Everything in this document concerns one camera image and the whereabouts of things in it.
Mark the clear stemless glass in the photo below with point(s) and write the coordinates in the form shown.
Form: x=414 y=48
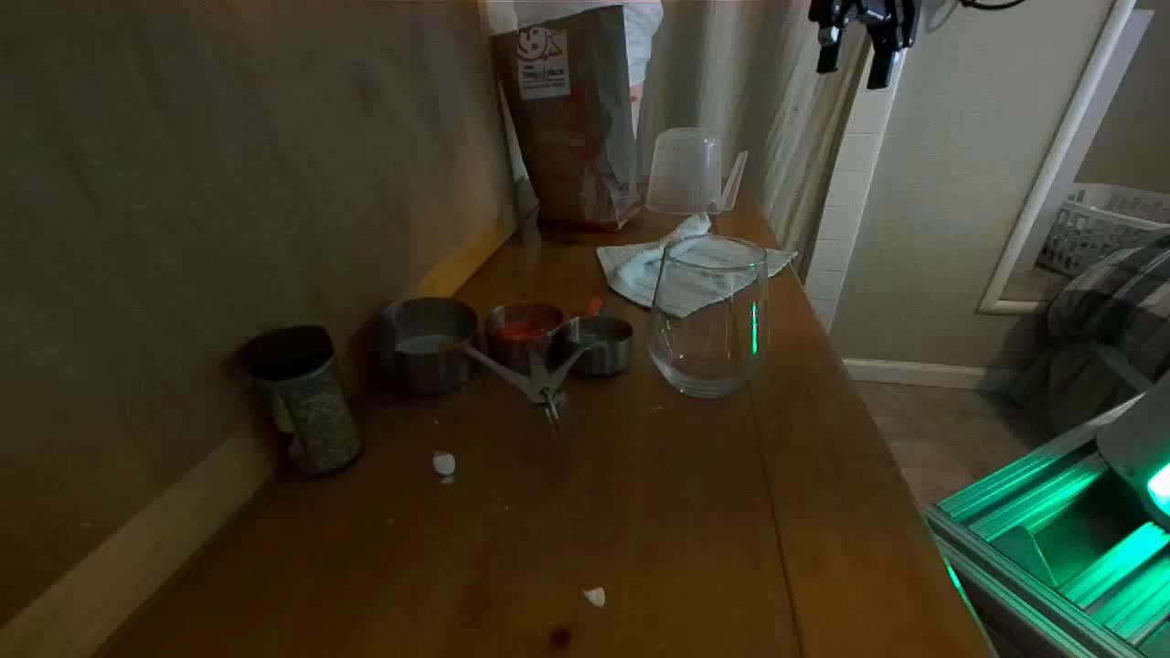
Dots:
x=709 y=353

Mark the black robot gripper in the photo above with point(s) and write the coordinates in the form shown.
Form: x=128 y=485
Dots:
x=881 y=43

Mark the white crumb near jar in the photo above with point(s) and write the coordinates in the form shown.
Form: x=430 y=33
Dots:
x=445 y=467

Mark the white crumb front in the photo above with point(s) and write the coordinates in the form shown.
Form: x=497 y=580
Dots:
x=598 y=597

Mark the large steel measuring cup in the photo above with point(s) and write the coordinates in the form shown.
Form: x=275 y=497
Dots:
x=430 y=344

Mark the green lit aluminium frame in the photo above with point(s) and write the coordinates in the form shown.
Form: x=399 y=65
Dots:
x=1064 y=550

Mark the translucent plastic measuring jug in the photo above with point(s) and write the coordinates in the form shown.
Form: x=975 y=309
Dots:
x=691 y=173

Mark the white framed mirror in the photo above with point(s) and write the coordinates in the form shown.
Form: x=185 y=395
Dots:
x=1015 y=283

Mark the medium steel measuring cup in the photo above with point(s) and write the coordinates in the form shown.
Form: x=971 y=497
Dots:
x=517 y=341

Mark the brown paper bag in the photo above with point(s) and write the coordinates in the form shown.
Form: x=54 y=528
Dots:
x=570 y=74

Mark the small steel measuring cup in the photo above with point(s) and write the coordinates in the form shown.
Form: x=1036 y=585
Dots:
x=595 y=344

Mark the light blue towel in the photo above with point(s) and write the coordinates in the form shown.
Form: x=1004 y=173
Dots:
x=689 y=269

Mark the plaid blanket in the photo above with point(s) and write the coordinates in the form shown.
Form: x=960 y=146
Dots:
x=1098 y=341

